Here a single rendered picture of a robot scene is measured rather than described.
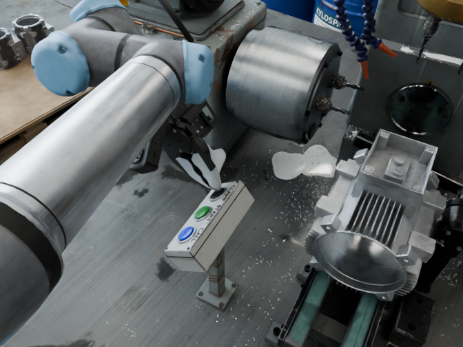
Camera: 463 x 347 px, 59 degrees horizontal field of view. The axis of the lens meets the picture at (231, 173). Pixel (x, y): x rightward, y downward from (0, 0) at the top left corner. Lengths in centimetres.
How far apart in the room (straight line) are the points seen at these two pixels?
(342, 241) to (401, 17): 56
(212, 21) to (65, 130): 69
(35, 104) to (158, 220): 174
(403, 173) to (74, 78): 52
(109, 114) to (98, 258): 67
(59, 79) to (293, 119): 52
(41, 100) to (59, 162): 236
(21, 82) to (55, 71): 234
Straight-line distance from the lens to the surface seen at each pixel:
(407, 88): 104
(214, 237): 67
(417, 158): 79
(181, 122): 66
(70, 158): 33
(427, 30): 85
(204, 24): 99
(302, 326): 78
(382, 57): 103
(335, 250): 82
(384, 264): 83
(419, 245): 72
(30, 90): 280
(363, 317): 81
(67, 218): 31
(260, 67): 92
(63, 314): 97
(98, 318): 94
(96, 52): 55
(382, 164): 76
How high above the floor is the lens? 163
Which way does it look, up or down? 47 degrees down
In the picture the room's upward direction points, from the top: straight up
